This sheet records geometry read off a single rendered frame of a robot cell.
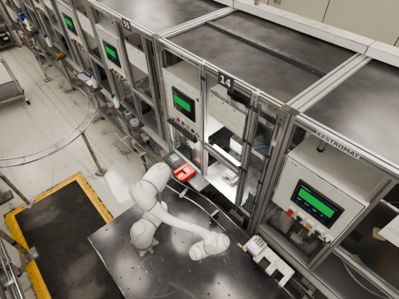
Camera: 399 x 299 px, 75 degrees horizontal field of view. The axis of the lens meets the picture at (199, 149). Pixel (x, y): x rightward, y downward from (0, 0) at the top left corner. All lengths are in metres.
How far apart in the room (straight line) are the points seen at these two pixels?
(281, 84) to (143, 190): 1.01
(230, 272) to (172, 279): 0.45
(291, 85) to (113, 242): 1.85
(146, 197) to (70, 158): 2.66
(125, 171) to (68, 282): 1.45
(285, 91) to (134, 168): 2.67
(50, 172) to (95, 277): 1.69
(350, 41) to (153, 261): 2.09
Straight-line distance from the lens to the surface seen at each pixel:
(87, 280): 3.15
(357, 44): 1.95
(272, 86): 1.50
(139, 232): 2.12
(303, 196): 1.53
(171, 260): 2.29
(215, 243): 1.73
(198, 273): 2.24
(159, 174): 1.68
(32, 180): 4.16
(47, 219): 3.67
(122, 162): 3.83
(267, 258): 2.13
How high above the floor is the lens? 2.83
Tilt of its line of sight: 48 degrees down
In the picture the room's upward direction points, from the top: 1 degrees counter-clockwise
